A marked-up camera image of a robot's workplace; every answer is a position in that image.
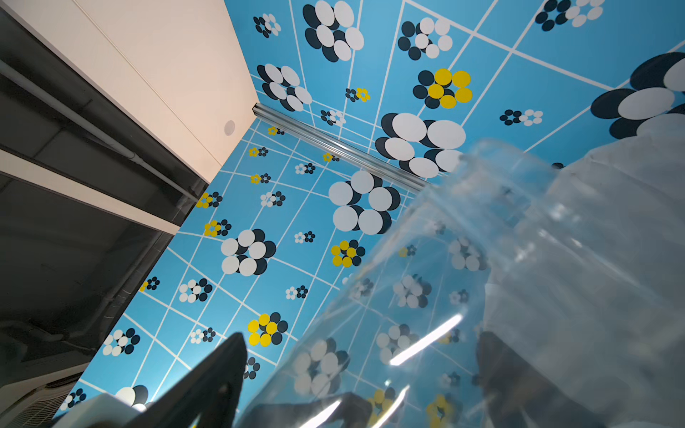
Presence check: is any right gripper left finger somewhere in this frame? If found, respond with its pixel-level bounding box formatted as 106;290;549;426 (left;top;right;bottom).
126;333;247;428

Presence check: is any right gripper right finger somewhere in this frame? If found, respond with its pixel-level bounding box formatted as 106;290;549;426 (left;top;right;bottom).
476;332;605;427

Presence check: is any clear jar with mung beans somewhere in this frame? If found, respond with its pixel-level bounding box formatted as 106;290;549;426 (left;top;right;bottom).
237;140;684;427

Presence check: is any white plastic bin liner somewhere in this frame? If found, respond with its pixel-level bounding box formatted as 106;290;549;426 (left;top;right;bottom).
548;113;684;256

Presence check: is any left aluminium corner post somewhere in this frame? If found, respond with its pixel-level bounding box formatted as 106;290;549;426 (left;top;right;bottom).
253;103;429;194

